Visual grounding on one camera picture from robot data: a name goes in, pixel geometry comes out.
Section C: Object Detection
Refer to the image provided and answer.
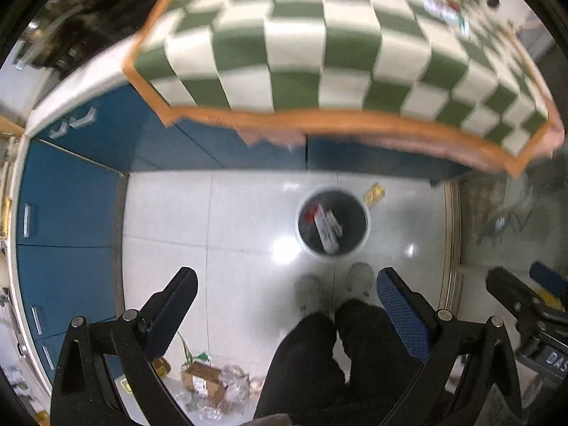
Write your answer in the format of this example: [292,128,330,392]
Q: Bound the green white checkered tablecloth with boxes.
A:
[122,0,566,178]

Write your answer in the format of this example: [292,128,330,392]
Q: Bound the white paper packet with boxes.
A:
[313,208,345,255]

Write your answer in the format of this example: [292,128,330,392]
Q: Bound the white red packet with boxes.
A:
[423,0,459,21]

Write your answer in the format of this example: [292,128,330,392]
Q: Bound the black pants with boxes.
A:
[253,298,427,426]

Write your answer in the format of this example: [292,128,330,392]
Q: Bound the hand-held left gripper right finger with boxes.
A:
[376,267,523,426]

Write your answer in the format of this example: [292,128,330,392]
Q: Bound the pile of clear plastic wrappers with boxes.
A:
[172,364,267,423]

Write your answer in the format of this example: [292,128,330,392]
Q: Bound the yellow wrapper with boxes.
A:
[362,182,386,208]

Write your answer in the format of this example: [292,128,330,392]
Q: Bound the dark cluttered shelf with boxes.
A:
[18,0,180,74]

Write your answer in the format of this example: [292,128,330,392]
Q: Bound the brown cardboard box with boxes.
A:
[180,361,227,408]

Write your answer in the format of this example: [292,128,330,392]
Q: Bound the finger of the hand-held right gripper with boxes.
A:
[485,267,555,342]
[529,261,568,309]

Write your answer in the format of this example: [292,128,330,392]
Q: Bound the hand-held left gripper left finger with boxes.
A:
[51,267,198,426]

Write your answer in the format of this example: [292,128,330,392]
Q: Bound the blue cabinet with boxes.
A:
[15,82,471,384]

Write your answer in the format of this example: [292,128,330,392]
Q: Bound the white trash bin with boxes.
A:
[295,185,372,262]

